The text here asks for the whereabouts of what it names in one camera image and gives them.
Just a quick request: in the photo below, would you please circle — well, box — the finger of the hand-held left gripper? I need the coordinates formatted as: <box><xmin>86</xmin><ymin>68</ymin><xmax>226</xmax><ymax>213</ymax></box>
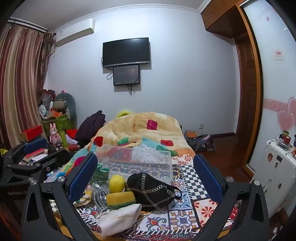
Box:
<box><xmin>0</xmin><ymin>138</ymin><xmax>48</xmax><ymax>168</ymax></box>
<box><xmin>28</xmin><ymin>148</ymin><xmax>72</xmax><ymax>183</ymax></box>

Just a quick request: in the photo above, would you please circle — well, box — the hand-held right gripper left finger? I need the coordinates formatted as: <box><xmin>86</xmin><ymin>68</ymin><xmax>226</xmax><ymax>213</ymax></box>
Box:
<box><xmin>21</xmin><ymin>152</ymin><xmax>99</xmax><ymax>241</ymax></box>

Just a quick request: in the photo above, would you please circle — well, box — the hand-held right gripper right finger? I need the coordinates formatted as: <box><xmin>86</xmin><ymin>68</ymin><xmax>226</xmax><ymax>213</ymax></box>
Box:
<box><xmin>192</xmin><ymin>153</ymin><xmax>270</xmax><ymax>241</ymax></box>

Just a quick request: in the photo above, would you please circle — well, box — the green cloth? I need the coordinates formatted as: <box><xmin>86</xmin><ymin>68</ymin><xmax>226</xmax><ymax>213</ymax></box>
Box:
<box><xmin>91</xmin><ymin>163</ymin><xmax>111</xmax><ymax>184</ymax></box>

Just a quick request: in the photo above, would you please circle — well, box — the yellow lemon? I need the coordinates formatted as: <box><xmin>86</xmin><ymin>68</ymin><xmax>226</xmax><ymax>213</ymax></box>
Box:
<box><xmin>109</xmin><ymin>175</ymin><xmax>125</xmax><ymax>193</ymax></box>

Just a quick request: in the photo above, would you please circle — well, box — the yellow green sponge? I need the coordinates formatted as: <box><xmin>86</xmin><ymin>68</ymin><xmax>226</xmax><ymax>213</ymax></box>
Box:
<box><xmin>106</xmin><ymin>191</ymin><xmax>136</xmax><ymax>207</ymax></box>

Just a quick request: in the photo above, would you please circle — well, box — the white drawstring pouch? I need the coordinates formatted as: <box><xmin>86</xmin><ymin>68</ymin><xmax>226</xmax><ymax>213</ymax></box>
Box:
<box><xmin>97</xmin><ymin>204</ymin><xmax>142</xmax><ymax>237</ymax></box>

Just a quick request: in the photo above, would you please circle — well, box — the clear plastic storage box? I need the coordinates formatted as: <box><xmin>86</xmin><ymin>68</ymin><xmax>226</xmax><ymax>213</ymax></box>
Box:
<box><xmin>96</xmin><ymin>144</ymin><xmax>173</xmax><ymax>186</ymax></box>

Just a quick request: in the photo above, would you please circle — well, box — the black chain-pattern bag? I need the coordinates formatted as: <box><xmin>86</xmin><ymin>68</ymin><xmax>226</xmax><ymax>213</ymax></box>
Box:
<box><xmin>125</xmin><ymin>172</ymin><xmax>182</xmax><ymax>211</ymax></box>

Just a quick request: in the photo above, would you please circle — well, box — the red box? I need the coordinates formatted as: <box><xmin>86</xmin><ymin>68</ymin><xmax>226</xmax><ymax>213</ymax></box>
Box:
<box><xmin>20</xmin><ymin>126</ymin><xmax>44</xmax><ymax>142</ymax></box>

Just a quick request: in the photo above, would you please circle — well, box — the floral fabric piece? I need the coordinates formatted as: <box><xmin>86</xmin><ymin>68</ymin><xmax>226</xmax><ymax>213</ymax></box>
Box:
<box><xmin>73</xmin><ymin>185</ymin><xmax>93</xmax><ymax>207</ymax></box>

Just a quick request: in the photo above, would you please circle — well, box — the pink bunny toy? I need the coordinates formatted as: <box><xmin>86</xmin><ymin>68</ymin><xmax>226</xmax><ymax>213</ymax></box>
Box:
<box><xmin>49</xmin><ymin>123</ymin><xmax>62</xmax><ymax>149</ymax></box>

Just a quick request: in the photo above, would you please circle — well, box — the green box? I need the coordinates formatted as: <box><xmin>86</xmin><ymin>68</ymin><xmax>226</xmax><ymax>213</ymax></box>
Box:
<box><xmin>43</xmin><ymin>115</ymin><xmax>75</xmax><ymax>137</ymax></box>

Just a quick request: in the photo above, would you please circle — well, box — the grey backpack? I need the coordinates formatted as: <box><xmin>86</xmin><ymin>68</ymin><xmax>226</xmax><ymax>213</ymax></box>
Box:
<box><xmin>184</xmin><ymin>130</ymin><xmax>216</xmax><ymax>152</ymax></box>

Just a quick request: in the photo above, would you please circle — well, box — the dark purple garment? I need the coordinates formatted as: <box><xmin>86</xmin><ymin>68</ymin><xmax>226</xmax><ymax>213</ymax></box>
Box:
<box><xmin>76</xmin><ymin>110</ymin><xmax>107</xmax><ymax>142</ymax></box>

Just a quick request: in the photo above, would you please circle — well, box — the grey plush toy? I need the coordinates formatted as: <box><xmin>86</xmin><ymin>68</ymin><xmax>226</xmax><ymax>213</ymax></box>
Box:
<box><xmin>53</xmin><ymin>93</ymin><xmax>77</xmax><ymax>123</ymax></box>

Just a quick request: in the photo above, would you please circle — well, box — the striped curtain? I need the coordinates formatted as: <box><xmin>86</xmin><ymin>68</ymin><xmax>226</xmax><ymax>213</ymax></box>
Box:
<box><xmin>0</xmin><ymin>23</ymin><xmax>56</xmax><ymax>149</ymax></box>

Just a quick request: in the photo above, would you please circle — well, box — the white suitcase with stickers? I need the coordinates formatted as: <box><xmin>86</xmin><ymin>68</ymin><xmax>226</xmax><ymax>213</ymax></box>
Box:
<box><xmin>251</xmin><ymin>138</ymin><xmax>296</xmax><ymax>219</ymax></box>

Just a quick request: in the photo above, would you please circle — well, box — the yellow blanket with coloured squares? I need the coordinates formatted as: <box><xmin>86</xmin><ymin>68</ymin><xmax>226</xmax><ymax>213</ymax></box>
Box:
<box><xmin>90</xmin><ymin>112</ymin><xmax>196</xmax><ymax>161</ymax></box>

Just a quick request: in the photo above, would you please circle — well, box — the wooden door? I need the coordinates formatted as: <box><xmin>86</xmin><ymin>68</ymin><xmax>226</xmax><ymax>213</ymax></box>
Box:
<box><xmin>235</xmin><ymin>32</ymin><xmax>252</xmax><ymax>138</ymax></box>

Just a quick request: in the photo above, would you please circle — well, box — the wardrobe sliding door with hearts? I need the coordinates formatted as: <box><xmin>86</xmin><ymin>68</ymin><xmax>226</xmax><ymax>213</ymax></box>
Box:
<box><xmin>240</xmin><ymin>0</ymin><xmax>296</xmax><ymax>177</ymax></box>

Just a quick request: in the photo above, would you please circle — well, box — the small black monitor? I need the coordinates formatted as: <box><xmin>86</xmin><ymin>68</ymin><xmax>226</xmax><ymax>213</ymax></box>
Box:
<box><xmin>113</xmin><ymin>65</ymin><xmax>140</xmax><ymax>86</ymax></box>

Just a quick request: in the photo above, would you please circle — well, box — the white air conditioner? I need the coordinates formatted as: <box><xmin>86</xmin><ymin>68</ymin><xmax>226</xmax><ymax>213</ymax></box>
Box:
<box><xmin>55</xmin><ymin>18</ymin><xmax>96</xmax><ymax>47</ymax></box>

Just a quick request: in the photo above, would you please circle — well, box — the wooden overhead cabinet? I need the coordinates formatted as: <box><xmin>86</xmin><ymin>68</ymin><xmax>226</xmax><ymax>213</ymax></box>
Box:
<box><xmin>201</xmin><ymin>0</ymin><xmax>246</xmax><ymax>36</ymax></box>

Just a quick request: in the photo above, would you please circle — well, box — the clear bag with cable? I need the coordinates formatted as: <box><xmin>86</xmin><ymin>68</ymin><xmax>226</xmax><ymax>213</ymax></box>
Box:
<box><xmin>91</xmin><ymin>183</ymin><xmax>112</xmax><ymax>211</ymax></box>

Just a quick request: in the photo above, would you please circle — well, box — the black wall television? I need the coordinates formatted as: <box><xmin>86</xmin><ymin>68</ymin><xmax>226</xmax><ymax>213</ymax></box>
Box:
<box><xmin>102</xmin><ymin>37</ymin><xmax>151</xmax><ymax>68</ymax></box>

